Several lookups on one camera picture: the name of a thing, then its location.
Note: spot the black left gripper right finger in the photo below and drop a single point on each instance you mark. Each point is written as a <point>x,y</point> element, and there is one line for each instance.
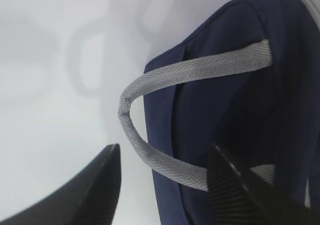
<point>237,196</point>

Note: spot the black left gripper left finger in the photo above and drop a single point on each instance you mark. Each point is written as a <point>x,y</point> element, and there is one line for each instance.
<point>90,198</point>

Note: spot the navy blue insulated lunch bag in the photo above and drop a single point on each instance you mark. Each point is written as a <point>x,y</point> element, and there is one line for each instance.
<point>247,79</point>

